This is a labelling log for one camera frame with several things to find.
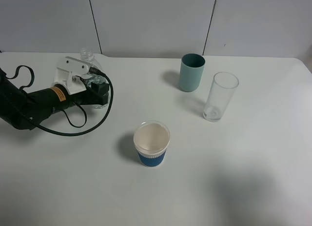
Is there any white cup blue sleeve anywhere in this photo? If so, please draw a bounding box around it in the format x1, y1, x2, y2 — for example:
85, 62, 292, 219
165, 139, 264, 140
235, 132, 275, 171
133, 121, 170, 167

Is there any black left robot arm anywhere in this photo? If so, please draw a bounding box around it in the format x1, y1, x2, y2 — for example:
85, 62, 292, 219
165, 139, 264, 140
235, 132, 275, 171
0, 66, 114, 135

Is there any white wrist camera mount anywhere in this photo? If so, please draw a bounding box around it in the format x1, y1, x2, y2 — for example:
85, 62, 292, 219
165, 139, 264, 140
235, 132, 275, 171
52, 56, 92, 95

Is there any black camera cable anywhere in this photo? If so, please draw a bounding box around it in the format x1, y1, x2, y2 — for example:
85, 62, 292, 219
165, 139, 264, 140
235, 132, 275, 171
0, 64, 115, 136

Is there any clear green-label water bottle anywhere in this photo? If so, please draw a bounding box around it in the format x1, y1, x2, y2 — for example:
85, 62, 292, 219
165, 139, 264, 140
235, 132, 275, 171
79, 47, 109, 110

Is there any teal plastic cup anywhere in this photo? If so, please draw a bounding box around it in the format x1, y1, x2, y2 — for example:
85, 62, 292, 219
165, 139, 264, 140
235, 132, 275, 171
179, 53, 206, 92

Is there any tall clear glass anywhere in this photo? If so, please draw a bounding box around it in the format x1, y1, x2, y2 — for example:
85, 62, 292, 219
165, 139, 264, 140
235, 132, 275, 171
203, 72, 239, 122

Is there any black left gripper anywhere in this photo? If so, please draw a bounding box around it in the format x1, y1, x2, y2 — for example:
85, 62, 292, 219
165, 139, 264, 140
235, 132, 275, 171
50, 82, 109, 114

